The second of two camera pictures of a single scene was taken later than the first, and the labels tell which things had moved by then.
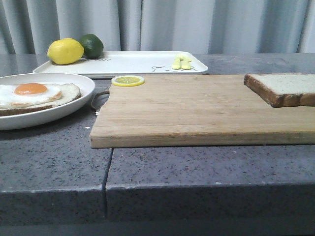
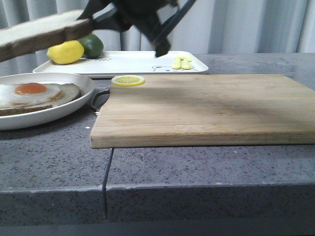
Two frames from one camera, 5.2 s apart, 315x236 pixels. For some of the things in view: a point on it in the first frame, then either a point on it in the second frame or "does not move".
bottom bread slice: [70, 93] does not move
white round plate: [33, 119] does not move
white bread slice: [283, 90] → [43, 32]
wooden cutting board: [179, 110] does not move
